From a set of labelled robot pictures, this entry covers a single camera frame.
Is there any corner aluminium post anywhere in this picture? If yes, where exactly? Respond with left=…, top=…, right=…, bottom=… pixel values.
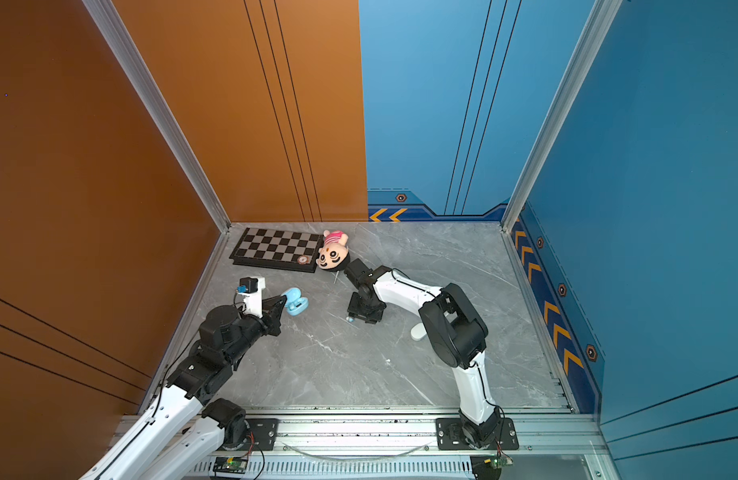
left=83, top=0, right=231, bottom=233
left=501, top=0, right=622, bottom=234

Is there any black white chessboard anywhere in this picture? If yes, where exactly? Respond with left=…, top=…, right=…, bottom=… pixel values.
left=229, top=227, right=323, bottom=273

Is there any white vent grille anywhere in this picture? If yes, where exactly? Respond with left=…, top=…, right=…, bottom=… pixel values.
left=185, top=456, right=475, bottom=479

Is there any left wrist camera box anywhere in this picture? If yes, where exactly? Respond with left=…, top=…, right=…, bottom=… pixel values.
left=233, top=277, right=266, bottom=318

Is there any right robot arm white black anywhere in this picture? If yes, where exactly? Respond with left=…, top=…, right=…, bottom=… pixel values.
left=345, top=259, right=504, bottom=449

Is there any plush doll pink shirt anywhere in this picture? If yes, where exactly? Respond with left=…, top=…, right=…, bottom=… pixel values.
left=316, top=230, right=350, bottom=271

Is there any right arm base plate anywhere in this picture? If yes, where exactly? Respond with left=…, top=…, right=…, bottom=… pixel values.
left=435, top=418, right=520, bottom=451

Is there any green circuit board left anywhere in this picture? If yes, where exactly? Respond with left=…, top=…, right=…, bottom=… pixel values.
left=213, top=457, right=249, bottom=475

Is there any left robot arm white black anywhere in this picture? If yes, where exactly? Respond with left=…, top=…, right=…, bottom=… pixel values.
left=82, top=293, right=287, bottom=479

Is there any aluminium front rail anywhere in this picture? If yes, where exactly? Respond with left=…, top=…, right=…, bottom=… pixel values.
left=247, top=407, right=608, bottom=458

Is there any blue earbud case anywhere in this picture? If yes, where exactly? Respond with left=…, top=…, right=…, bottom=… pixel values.
left=284, top=287, right=309, bottom=316

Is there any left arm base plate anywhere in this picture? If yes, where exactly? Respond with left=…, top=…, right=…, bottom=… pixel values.
left=222, top=418, right=279, bottom=452

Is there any circuit board right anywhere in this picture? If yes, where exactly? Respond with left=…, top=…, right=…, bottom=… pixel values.
left=483, top=455, right=514, bottom=470

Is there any right corner aluminium post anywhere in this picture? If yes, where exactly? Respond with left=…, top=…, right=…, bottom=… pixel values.
left=501, top=0, right=622, bottom=234

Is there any left corner aluminium post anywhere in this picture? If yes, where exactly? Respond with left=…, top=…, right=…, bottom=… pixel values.
left=83, top=0, right=231, bottom=233

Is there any white earbud case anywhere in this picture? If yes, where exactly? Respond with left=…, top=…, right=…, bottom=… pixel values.
left=410, top=323, right=427, bottom=341

